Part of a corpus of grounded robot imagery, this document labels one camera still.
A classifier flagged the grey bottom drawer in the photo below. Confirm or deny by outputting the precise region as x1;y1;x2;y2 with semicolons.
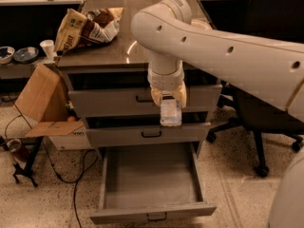
90;142;217;225

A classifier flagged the grey drawer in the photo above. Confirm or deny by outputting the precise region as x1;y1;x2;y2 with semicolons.
86;112;211;147
68;69;221;117
90;142;217;225

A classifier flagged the low grey shelf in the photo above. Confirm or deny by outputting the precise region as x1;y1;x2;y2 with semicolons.
0;58;56;79

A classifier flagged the black office chair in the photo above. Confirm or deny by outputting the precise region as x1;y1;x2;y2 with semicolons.
206;0;304;177

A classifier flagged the white blue bowl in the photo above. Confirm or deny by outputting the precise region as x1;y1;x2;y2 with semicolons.
0;46;15;65

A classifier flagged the white paper cup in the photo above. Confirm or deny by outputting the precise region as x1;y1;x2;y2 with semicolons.
40;40;54;60

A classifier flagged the grey drawer cabinet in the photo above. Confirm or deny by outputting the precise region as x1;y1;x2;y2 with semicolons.
59;0;219;158

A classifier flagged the clear plastic bottle white label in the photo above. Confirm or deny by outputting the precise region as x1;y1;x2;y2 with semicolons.
160;95;181;127

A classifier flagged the white printed box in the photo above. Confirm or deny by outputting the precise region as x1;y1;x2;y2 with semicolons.
49;126;91;150

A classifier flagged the brown glass jar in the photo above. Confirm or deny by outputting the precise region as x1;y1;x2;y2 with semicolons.
8;139;29;162

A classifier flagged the dark blue bowl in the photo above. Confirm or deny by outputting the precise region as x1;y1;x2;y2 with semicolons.
13;47;39;64

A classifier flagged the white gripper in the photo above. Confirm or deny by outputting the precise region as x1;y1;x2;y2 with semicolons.
147;67;187;108

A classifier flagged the grey top drawer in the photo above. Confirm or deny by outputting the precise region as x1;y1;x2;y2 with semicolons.
68;69;221;117

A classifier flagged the brown cardboard box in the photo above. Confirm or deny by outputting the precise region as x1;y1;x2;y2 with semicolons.
15;64;84;137

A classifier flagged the black metal stand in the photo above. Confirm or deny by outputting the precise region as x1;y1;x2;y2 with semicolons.
0;137;43;187

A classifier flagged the grey middle drawer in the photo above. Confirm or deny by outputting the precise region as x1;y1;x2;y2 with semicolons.
86;112;211;147

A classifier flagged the yellow brown chip bag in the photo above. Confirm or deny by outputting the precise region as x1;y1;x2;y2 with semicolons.
54;8;124;52

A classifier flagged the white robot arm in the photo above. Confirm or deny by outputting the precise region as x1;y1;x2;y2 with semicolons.
131;0;304;122

